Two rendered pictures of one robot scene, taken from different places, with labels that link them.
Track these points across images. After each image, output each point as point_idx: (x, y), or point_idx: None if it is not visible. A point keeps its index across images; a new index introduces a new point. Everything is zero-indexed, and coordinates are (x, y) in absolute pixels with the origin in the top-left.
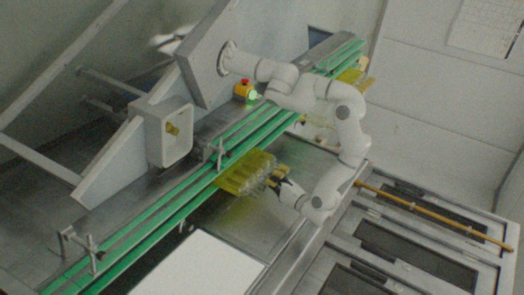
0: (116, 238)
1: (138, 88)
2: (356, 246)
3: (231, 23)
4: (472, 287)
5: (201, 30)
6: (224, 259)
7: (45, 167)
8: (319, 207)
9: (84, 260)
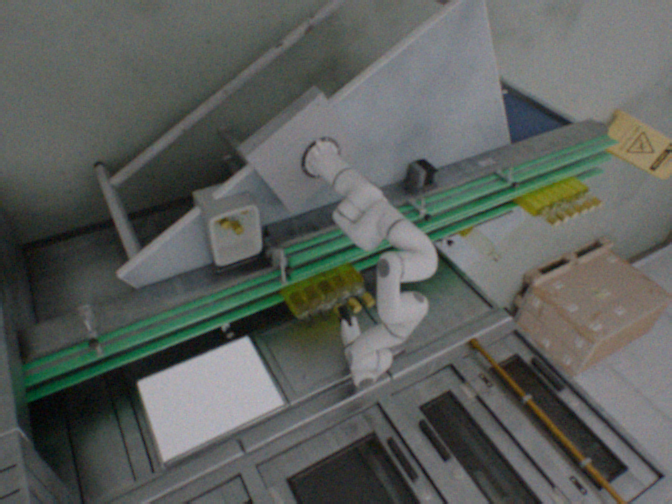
0: (140, 325)
1: None
2: (413, 422)
3: (325, 118)
4: None
5: (274, 127)
6: (248, 379)
7: (121, 235)
8: (350, 365)
9: (102, 337)
